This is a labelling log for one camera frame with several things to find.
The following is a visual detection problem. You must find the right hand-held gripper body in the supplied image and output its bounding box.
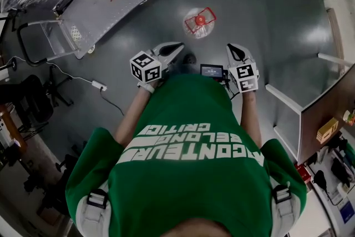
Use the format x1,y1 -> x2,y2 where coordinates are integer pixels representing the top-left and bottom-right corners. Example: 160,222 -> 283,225
227,57 -> 260,93

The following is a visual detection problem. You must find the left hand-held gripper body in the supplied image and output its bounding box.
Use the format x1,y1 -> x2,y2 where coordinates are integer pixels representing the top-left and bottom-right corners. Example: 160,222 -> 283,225
129,48 -> 170,87

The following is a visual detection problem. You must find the clear water jug red handle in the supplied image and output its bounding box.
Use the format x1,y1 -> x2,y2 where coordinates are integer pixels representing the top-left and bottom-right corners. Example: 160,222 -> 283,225
182,7 -> 217,41

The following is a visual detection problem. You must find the grey platform trolley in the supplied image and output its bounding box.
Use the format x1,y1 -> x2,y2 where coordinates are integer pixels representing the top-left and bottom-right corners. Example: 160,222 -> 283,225
17,0 -> 156,67

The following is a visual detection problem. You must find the person's right forearm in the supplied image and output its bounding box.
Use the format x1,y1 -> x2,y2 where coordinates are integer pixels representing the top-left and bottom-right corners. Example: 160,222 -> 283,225
240,90 -> 263,148

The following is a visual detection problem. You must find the person's left forearm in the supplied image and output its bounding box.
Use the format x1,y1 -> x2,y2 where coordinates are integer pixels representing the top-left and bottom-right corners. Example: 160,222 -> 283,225
115,88 -> 152,145

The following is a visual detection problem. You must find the black chest-mounted monitor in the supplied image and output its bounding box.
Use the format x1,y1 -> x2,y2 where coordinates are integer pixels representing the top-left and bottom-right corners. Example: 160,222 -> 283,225
200,63 -> 231,84

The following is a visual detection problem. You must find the white power strip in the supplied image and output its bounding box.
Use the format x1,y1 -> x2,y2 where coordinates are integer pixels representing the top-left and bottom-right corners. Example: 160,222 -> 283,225
91,79 -> 108,91

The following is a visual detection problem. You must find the dark brown white-legged table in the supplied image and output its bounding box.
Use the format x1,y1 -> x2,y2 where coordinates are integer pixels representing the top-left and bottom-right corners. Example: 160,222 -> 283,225
265,52 -> 355,164

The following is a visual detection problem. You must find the small wooden box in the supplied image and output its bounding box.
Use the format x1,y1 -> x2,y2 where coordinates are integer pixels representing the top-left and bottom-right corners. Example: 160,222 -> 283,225
316,117 -> 339,144

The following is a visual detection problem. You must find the small colourful figurine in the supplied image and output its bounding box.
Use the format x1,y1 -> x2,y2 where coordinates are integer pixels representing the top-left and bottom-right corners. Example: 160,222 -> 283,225
343,109 -> 355,125

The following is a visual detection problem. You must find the red box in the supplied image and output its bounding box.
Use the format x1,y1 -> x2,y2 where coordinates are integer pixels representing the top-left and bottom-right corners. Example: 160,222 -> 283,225
293,163 -> 313,184

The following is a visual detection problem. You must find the person's green printed t-shirt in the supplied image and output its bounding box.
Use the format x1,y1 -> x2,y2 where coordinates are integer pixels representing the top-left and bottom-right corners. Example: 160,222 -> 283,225
65,73 -> 308,237

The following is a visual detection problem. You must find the black office chair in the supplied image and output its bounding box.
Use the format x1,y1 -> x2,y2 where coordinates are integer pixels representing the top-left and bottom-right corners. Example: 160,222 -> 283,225
0,65 -> 74,131
23,141 -> 88,198

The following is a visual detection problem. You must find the pile of clothes and bags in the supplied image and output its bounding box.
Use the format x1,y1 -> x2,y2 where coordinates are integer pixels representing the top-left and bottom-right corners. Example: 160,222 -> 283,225
305,135 -> 355,203

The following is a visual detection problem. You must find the white wrist strap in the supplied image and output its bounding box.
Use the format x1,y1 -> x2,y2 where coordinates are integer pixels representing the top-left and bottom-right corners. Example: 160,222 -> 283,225
138,82 -> 156,94

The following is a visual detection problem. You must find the black power cable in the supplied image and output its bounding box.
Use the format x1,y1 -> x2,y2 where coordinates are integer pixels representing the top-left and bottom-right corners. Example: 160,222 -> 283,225
99,88 -> 125,116

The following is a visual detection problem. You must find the white power cable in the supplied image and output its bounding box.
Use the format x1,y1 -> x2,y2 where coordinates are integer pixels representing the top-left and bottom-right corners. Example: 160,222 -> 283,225
11,56 -> 95,84

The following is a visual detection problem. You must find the grey harness strap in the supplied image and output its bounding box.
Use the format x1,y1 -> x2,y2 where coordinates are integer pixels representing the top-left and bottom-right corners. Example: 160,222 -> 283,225
76,188 -> 110,237
270,183 -> 302,237

